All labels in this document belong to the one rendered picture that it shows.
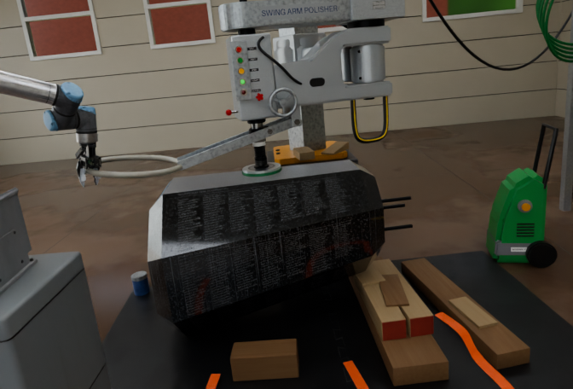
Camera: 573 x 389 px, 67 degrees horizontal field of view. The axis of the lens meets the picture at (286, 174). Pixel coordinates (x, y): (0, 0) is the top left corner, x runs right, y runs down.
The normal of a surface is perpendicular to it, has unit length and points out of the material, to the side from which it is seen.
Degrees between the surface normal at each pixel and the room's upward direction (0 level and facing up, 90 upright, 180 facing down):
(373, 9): 90
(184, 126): 90
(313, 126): 90
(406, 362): 0
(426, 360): 0
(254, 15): 90
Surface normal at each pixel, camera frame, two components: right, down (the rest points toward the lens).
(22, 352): 1.00, -0.08
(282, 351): -0.09, -0.97
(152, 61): -0.02, 0.25
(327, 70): 0.25, 0.22
